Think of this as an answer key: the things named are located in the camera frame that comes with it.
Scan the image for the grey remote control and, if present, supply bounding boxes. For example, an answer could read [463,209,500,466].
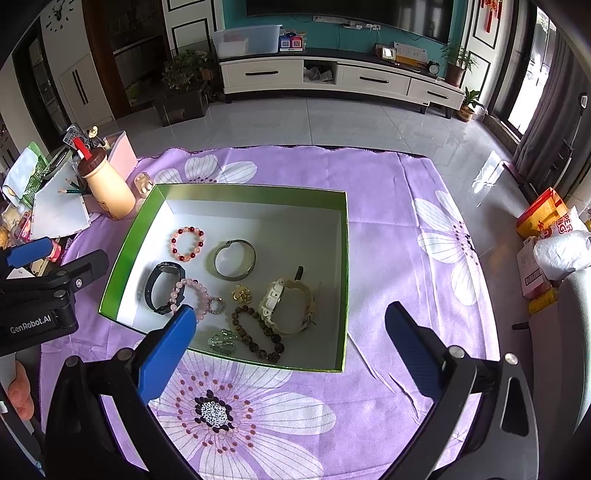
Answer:
[61,124,90,148]

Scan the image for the person's left hand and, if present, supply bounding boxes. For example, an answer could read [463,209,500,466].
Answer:
[7,360,37,422]

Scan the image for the grey chair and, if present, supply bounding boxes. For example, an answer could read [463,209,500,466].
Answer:
[531,268,591,480]

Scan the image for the clear plastic storage box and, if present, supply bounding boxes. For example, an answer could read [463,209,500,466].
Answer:
[211,24,283,59]

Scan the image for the green and white package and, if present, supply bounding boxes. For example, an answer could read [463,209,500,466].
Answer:
[2,142,49,208]

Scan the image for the black deer wall clock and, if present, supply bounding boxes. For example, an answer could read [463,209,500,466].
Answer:
[41,0,77,31]

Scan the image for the bottle-shaped pen holder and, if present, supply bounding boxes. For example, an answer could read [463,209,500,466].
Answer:
[76,138,137,221]

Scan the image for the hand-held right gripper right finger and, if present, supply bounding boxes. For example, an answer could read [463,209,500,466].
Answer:
[379,301,541,480]

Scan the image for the small potted plant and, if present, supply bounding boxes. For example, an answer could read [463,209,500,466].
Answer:
[457,88,483,123]

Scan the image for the tall potted plant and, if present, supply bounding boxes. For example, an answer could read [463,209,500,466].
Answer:
[441,39,478,88]

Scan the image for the clear crystal ornament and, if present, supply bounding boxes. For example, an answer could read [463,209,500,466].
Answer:
[207,329,238,355]

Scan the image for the white power strip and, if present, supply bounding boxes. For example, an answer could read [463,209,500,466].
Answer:
[313,15,383,31]

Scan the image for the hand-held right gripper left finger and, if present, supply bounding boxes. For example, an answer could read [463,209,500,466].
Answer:
[41,304,199,480]

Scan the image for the red knot wall decoration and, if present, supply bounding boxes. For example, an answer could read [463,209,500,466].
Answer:
[480,0,502,33]

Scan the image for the purple floral tablecloth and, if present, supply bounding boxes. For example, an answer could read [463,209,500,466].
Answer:
[39,147,502,480]

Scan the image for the yellow shopping bag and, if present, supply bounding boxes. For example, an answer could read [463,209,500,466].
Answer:
[516,187,568,238]

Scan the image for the white plastic bag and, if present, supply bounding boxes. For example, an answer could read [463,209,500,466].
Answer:
[533,205,591,281]

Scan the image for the pink bead bracelet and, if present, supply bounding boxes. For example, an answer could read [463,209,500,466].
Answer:
[170,278,225,324]

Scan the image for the silver metal bangle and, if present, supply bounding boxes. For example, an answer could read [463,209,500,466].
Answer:
[213,239,256,281]

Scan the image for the brown wooden bead bracelet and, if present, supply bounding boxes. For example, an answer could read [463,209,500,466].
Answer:
[231,305,286,363]

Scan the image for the white wristwatch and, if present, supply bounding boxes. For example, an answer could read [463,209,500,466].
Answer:
[259,266,321,335]

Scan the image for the white paper sheets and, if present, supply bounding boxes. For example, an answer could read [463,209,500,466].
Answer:
[30,173,90,240]

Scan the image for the green cardboard box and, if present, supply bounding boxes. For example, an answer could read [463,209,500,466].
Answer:
[98,183,348,374]

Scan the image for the black wristwatch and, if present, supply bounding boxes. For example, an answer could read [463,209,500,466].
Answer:
[145,261,186,315]

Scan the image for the pile of snack packets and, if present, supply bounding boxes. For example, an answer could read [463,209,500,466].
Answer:
[0,203,63,278]

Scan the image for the bushy plant on stand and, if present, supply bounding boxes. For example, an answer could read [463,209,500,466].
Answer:
[154,50,218,127]

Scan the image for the dark window curtain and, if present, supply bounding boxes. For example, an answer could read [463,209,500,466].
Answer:
[512,28,583,185]

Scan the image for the white desk calendar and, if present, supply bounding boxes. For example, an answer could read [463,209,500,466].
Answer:
[393,41,428,65]

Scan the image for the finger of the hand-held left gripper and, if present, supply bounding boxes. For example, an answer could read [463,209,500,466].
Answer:
[28,249,110,301]
[0,237,52,278]

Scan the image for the black flat television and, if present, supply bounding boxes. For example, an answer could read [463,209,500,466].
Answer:
[245,0,455,44]

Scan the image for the white television cabinet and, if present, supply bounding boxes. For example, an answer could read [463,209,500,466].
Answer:
[218,48,466,120]

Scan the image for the red bead bracelet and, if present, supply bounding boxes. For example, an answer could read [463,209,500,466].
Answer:
[170,226,205,263]

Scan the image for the white cardboard box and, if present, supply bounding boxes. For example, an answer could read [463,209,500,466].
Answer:
[516,235,561,301]

